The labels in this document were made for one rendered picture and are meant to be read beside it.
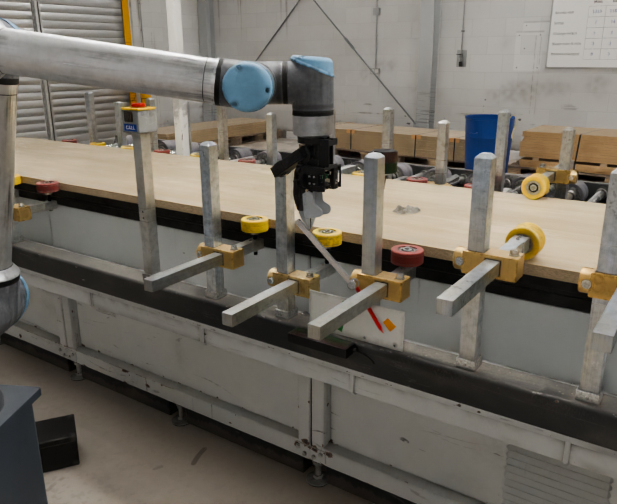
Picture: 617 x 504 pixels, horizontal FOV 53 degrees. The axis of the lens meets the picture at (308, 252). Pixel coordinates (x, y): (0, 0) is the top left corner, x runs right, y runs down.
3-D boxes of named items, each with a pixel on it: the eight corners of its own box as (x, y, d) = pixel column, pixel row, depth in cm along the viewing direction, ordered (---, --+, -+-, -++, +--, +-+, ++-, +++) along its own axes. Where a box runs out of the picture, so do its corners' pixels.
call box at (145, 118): (139, 136, 174) (137, 108, 172) (123, 135, 178) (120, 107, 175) (158, 134, 179) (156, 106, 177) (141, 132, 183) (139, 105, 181)
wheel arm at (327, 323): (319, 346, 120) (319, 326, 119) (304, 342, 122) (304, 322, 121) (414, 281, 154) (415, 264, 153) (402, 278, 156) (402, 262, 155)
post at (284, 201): (288, 345, 165) (285, 165, 150) (277, 341, 167) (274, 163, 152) (296, 340, 167) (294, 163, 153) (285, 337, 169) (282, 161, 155)
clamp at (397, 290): (400, 303, 141) (401, 282, 139) (349, 291, 148) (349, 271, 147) (411, 295, 145) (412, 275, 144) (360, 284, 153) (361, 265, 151)
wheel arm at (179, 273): (153, 296, 150) (152, 279, 149) (144, 293, 152) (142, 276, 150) (264, 250, 184) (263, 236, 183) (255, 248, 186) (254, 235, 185)
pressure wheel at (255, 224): (271, 257, 181) (270, 219, 178) (244, 259, 179) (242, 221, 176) (266, 249, 188) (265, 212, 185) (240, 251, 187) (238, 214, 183)
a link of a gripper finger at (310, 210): (319, 234, 139) (318, 194, 136) (297, 231, 142) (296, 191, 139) (326, 231, 141) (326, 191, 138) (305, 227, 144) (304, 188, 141)
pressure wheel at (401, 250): (413, 299, 150) (415, 254, 146) (383, 292, 154) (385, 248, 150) (427, 289, 156) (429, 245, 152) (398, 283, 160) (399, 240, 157)
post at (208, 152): (217, 312, 177) (208, 142, 162) (208, 309, 179) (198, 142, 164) (225, 308, 180) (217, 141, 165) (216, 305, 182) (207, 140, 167)
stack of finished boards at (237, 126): (275, 130, 1052) (275, 119, 1047) (167, 146, 864) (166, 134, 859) (241, 127, 1094) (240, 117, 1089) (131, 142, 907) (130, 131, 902)
